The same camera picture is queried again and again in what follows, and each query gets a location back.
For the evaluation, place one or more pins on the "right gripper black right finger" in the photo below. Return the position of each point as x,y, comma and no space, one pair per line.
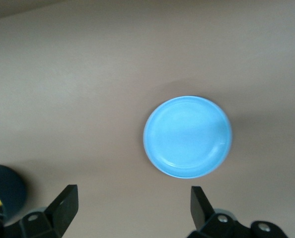
199,208

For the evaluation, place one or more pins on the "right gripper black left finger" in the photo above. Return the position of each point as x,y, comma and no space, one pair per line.
63,205

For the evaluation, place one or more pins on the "blue round plate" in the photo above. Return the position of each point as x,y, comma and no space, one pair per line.
187,136

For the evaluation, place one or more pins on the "brown table cover mat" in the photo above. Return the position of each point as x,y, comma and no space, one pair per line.
88,99

